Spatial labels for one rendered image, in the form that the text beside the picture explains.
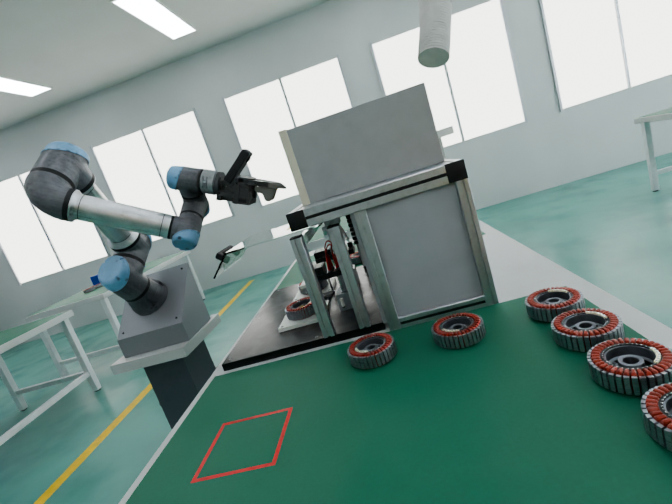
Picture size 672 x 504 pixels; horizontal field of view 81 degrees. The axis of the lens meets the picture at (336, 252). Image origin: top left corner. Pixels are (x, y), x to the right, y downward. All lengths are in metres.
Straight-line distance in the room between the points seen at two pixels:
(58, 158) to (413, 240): 1.03
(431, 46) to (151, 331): 1.85
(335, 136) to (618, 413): 0.81
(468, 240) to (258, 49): 5.50
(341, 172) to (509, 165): 5.25
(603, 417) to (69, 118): 7.29
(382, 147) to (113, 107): 6.19
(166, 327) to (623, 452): 1.41
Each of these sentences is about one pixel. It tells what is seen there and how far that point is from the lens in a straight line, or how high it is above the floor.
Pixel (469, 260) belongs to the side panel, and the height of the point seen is 0.87.
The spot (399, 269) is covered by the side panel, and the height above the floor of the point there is 0.90.
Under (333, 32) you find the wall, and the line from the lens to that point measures 6.14.
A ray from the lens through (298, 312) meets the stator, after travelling 1.23.
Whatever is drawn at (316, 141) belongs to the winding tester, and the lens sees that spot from 1.08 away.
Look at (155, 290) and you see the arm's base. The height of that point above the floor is 0.96.
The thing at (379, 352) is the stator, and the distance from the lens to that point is 0.89.
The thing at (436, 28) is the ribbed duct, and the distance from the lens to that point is 2.35.
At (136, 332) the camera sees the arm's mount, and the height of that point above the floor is 0.83.
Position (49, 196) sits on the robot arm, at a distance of 1.35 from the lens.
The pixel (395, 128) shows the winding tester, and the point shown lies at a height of 1.23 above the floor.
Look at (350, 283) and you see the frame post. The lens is 1.03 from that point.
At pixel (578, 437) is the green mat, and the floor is 0.75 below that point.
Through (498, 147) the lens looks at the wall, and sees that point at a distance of 6.17.
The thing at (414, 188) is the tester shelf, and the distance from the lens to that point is 0.96.
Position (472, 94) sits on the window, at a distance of 6.11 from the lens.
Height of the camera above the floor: 1.18
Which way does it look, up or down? 11 degrees down
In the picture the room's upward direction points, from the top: 18 degrees counter-clockwise
